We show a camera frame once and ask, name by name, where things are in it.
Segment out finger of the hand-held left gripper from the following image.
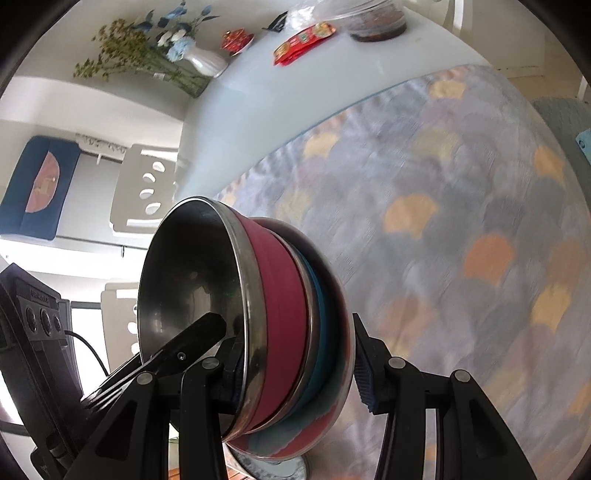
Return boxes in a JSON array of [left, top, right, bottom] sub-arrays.
[[136, 313, 228, 376], [81, 353, 145, 411]]

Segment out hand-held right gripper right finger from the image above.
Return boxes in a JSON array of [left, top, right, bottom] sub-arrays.
[[351, 313, 539, 480]]

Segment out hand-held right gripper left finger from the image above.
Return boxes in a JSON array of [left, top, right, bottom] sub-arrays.
[[62, 337, 247, 480]]

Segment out large steel bowl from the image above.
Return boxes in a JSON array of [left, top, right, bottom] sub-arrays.
[[222, 219, 357, 462]]

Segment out blue steel bowl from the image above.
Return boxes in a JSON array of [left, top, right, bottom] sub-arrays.
[[286, 240, 343, 416]]

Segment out red steel bowl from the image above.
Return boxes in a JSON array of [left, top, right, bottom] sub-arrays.
[[137, 196, 310, 439]]

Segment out floral blue-green plate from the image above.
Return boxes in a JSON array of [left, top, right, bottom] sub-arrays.
[[228, 450, 310, 480]]

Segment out white cutout-back chair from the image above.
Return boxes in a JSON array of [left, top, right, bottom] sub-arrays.
[[429, 0, 468, 34], [108, 144, 190, 238], [102, 281, 149, 370]]

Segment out pastel leaf-print tablecloth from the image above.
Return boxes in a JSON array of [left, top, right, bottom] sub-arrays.
[[217, 65, 591, 480]]

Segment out white ceramic vase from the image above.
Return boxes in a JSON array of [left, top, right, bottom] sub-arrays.
[[182, 44, 229, 79]]

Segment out bouquet of flowers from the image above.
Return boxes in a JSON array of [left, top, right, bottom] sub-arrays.
[[73, 2, 220, 97]]

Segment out small red dish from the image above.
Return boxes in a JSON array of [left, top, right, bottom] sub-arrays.
[[221, 28, 256, 56]]

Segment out plastic-covered dark dish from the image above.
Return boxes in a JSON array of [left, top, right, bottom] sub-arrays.
[[342, 0, 408, 43]]

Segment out black cable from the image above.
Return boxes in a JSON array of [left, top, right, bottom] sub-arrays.
[[65, 330, 112, 376]]

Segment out blue framed wall picture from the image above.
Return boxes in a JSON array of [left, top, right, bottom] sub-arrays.
[[0, 135, 81, 241]]

